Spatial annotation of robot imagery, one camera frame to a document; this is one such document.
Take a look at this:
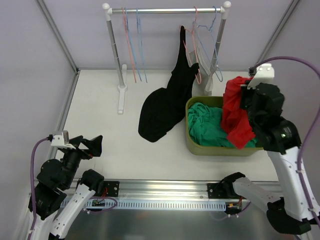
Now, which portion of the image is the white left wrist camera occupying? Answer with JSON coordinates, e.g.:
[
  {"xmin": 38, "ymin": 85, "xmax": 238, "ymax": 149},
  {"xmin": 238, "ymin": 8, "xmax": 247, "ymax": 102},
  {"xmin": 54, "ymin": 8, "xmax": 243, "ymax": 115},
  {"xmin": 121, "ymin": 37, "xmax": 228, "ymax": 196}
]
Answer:
[{"xmin": 51, "ymin": 130, "xmax": 71, "ymax": 149}]

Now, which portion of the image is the olive green plastic basket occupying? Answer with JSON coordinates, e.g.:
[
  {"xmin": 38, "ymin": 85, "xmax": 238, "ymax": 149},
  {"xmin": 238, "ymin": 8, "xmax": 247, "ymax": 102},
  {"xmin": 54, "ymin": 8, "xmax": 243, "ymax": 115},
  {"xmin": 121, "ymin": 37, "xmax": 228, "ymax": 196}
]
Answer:
[{"xmin": 185, "ymin": 96, "xmax": 263, "ymax": 157}]

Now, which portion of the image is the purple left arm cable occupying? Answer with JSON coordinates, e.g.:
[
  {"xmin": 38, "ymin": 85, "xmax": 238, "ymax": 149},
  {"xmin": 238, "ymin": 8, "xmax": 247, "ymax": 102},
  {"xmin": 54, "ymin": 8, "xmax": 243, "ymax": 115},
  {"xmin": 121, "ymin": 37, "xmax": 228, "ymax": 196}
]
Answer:
[{"xmin": 29, "ymin": 136, "xmax": 118, "ymax": 236}]

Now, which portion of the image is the red tank top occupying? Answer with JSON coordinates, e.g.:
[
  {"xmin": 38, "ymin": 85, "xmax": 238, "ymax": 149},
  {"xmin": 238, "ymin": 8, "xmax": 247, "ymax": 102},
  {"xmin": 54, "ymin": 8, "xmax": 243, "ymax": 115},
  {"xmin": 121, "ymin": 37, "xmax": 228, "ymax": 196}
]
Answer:
[{"xmin": 220, "ymin": 76, "xmax": 257, "ymax": 150}]

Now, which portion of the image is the metal clothes rack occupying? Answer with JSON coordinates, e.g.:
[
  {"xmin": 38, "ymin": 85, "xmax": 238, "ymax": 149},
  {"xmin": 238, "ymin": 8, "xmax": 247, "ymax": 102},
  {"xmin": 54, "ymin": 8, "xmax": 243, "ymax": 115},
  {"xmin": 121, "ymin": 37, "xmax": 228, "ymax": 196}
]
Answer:
[{"xmin": 102, "ymin": 0, "xmax": 232, "ymax": 115}]

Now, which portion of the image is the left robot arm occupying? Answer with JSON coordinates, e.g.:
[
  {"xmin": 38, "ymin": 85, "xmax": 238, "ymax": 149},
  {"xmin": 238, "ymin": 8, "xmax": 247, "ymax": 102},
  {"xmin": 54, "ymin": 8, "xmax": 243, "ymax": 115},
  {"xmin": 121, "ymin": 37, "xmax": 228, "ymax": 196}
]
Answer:
[{"xmin": 26, "ymin": 130, "xmax": 104, "ymax": 240}]

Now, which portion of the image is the black tank top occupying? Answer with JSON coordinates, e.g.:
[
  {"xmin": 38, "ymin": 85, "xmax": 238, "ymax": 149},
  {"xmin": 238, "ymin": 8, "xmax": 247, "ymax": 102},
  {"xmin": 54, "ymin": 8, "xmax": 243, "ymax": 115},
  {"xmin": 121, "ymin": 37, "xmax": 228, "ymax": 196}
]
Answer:
[{"xmin": 138, "ymin": 26, "xmax": 199, "ymax": 143}]

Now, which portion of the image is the white tank top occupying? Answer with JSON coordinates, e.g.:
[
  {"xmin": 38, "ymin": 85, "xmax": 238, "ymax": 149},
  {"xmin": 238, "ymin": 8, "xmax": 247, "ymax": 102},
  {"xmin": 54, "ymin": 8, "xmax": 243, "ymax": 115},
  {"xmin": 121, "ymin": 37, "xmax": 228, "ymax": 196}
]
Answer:
[{"xmin": 187, "ymin": 46, "xmax": 214, "ymax": 96}]

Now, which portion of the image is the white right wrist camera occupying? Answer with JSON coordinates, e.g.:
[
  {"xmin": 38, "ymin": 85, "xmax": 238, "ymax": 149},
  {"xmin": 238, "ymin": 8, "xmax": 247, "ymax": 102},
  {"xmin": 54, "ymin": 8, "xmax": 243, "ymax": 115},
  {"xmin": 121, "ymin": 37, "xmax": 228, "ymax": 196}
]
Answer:
[{"xmin": 247, "ymin": 63, "xmax": 275, "ymax": 90}]

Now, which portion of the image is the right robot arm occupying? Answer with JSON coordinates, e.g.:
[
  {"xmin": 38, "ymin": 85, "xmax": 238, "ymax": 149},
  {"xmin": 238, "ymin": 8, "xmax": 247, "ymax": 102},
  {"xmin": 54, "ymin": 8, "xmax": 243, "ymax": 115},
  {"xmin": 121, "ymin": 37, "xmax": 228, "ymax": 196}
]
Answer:
[{"xmin": 223, "ymin": 83, "xmax": 320, "ymax": 236}]

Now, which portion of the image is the white slotted cable duct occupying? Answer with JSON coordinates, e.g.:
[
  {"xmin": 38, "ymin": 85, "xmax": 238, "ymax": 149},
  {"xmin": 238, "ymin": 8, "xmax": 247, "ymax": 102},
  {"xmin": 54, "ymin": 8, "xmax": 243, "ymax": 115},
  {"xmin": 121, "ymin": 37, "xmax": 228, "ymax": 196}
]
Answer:
[{"xmin": 81, "ymin": 198, "xmax": 227, "ymax": 212}]

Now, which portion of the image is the aluminium mounting rail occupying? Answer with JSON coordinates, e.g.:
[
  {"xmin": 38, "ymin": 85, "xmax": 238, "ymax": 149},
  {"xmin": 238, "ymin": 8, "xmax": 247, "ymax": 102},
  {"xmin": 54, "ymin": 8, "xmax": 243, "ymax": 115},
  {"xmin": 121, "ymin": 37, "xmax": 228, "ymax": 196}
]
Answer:
[{"xmin": 103, "ymin": 179, "xmax": 240, "ymax": 200}]

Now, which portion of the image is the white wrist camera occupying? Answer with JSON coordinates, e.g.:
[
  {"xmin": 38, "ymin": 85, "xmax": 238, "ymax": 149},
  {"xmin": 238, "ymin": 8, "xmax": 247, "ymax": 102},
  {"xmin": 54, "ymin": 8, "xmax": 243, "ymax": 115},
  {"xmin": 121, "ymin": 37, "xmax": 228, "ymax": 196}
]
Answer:
[
  {"xmin": 51, "ymin": 130, "xmax": 71, "ymax": 149},
  {"xmin": 247, "ymin": 63, "xmax": 275, "ymax": 90}
]

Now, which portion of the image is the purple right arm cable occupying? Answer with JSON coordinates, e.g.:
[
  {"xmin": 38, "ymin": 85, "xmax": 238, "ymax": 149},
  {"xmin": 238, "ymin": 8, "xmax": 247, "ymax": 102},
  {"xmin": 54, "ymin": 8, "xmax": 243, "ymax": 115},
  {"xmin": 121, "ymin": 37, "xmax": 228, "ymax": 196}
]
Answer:
[{"xmin": 252, "ymin": 56, "xmax": 320, "ymax": 220}]

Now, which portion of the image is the green tank top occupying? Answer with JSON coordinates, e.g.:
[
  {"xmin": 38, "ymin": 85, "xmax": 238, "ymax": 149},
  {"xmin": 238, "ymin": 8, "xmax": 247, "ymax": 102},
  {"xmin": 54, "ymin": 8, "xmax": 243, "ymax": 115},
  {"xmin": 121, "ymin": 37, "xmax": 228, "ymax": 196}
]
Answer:
[{"xmin": 187, "ymin": 101, "xmax": 258, "ymax": 149}]

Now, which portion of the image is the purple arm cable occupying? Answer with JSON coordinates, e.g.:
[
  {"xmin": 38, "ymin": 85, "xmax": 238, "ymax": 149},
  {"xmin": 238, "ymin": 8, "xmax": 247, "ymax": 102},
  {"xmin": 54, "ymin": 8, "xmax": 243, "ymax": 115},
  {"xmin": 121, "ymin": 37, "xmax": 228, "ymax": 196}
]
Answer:
[
  {"xmin": 29, "ymin": 136, "xmax": 118, "ymax": 236},
  {"xmin": 252, "ymin": 56, "xmax": 320, "ymax": 220}
]

